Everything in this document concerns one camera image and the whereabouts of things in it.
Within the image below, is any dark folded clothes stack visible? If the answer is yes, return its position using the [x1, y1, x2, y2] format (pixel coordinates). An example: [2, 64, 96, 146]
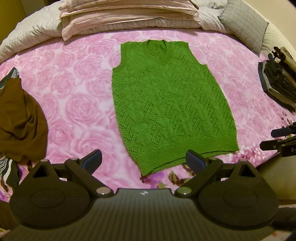
[258, 46, 295, 113]

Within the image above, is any brown crumpled garment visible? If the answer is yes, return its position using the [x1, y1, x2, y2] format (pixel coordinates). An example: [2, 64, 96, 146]
[1, 78, 48, 162]

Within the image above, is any green knitted vest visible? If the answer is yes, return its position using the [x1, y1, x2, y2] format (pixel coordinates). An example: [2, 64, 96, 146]
[112, 40, 239, 176]

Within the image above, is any grey checked pillow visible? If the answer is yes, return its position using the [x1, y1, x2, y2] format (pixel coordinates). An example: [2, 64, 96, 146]
[218, 0, 269, 56]

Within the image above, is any folded pink blanket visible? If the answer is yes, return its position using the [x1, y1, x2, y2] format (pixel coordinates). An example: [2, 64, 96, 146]
[59, 1, 200, 40]

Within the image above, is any pink rose bedspread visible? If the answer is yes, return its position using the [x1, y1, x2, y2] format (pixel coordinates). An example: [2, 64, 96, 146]
[1, 29, 295, 189]

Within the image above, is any black white striped garment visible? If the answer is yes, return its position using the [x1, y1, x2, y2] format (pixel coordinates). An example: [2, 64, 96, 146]
[1, 67, 20, 189]

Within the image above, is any white striped duvet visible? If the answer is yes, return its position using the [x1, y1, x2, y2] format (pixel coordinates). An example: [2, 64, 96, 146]
[1, 1, 231, 62]

